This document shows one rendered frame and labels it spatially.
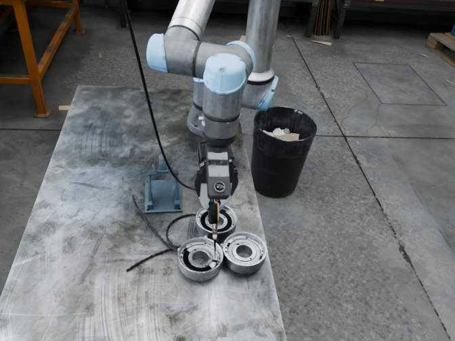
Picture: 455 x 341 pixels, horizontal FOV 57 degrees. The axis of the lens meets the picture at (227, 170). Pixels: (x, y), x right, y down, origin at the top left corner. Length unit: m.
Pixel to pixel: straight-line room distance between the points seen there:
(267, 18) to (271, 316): 0.76
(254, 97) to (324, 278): 1.08
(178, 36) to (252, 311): 0.61
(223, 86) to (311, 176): 1.90
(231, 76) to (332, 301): 1.46
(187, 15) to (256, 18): 0.31
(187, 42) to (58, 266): 0.58
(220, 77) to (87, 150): 0.70
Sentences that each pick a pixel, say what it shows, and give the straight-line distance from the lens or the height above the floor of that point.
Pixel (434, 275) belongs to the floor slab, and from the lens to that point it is 2.36.
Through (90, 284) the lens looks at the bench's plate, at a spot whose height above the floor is 0.80.
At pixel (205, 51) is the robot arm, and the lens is 0.88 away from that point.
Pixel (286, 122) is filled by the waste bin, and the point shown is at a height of 0.34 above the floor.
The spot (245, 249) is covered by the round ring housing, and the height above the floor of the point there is 0.81.
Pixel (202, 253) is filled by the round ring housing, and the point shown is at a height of 0.82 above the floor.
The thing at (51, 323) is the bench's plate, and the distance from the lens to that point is 0.98.
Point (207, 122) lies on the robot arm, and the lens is 0.83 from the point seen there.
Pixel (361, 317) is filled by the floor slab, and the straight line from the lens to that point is 2.05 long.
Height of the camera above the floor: 1.62
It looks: 39 degrees down
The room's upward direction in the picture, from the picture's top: 7 degrees clockwise
